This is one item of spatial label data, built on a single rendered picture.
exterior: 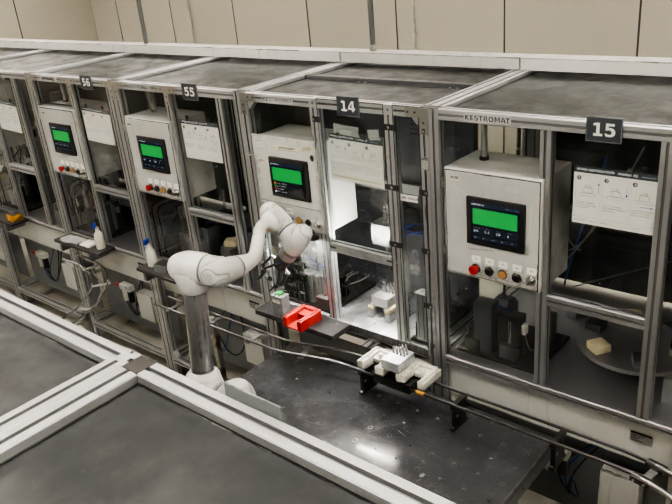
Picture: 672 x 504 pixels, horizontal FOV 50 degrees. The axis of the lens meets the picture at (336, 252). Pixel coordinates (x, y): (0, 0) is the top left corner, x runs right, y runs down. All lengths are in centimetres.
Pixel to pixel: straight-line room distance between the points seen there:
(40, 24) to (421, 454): 876
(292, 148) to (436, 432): 144
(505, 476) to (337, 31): 568
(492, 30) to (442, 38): 52
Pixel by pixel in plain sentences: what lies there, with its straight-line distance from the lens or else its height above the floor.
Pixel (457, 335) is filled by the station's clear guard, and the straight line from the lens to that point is 327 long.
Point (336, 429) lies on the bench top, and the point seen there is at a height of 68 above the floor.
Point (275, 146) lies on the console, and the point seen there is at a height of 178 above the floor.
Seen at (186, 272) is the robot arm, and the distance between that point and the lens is 307.
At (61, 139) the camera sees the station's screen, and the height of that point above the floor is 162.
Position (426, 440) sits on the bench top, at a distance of 322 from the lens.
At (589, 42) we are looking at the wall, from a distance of 648.
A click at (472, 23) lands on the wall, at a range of 693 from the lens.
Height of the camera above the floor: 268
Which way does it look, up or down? 24 degrees down
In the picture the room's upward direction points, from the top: 5 degrees counter-clockwise
